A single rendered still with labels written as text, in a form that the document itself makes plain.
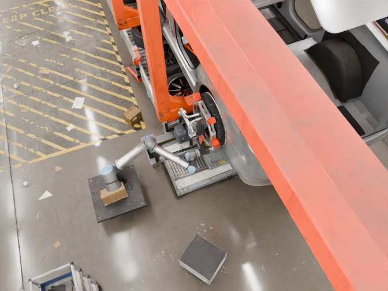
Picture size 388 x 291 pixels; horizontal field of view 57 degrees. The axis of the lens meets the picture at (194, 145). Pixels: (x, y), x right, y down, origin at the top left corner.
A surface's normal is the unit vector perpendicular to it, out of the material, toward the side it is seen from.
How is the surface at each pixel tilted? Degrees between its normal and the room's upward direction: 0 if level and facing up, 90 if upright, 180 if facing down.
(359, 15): 31
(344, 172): 0
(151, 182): 0
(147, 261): 0
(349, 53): 16
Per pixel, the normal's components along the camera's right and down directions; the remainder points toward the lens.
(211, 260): -0.02, -0.53
